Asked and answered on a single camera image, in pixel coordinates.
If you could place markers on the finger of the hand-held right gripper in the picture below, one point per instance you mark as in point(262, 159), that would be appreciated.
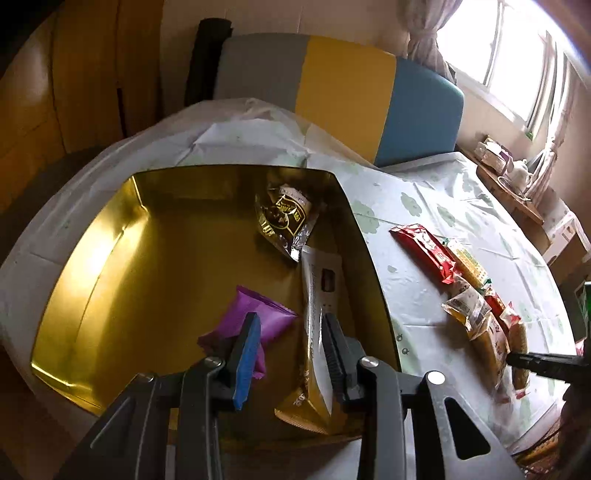
point(545, 362)

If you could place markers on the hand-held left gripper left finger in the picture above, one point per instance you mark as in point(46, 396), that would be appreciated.
point(247, 364)

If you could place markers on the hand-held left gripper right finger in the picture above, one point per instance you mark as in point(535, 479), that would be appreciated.
point(333, 360)

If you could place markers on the narrow orange snack packet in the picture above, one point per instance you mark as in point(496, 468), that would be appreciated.
point(519, 337)

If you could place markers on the orange pastry packet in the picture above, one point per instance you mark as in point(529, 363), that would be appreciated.
point(491, 350)

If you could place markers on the long white gold packet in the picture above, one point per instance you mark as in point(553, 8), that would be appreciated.
point(314, 300)

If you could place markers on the small red snack packet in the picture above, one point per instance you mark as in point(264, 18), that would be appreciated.
point(501, 309)

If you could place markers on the clear orange snack packet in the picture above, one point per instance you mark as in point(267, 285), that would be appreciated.
point(464, 307)

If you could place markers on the yellow green cracker packet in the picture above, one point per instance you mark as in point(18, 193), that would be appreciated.
point(471, 265)

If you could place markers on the gold-lined brown box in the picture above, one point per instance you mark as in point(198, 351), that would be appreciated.
point(184, 254)

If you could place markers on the long red snack packet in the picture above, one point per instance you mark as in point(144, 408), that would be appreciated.
point(425, 247)

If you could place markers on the purple snack packet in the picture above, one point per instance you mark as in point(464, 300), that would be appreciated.
point(274, 323)

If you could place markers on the green container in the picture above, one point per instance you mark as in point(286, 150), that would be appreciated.
point(585, 304)

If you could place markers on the green cloud print tablecloth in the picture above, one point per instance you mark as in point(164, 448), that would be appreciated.
point(415, 286)

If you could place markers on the dark brown snack packet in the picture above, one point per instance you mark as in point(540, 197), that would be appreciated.
point(281, 217)

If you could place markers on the wooden side table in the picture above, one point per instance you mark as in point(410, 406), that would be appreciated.
point(521, 207)

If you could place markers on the white teapot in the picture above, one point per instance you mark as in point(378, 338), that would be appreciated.
point(521, 173)

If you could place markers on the pale patterned curtain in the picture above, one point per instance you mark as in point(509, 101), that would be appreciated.
point(425, 37)
point(549, 166)

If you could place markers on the box of small packets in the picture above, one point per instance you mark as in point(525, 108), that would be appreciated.
point(491, 152)

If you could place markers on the grey yellow blue chair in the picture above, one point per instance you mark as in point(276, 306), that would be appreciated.
point(341, 78)

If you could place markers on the dark upright object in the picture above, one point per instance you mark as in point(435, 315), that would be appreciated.
point(207, 60)

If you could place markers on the bright window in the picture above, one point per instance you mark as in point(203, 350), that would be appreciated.
point(508, 55)

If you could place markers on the wooden cabinet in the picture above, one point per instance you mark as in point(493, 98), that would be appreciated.
point(69, 92)

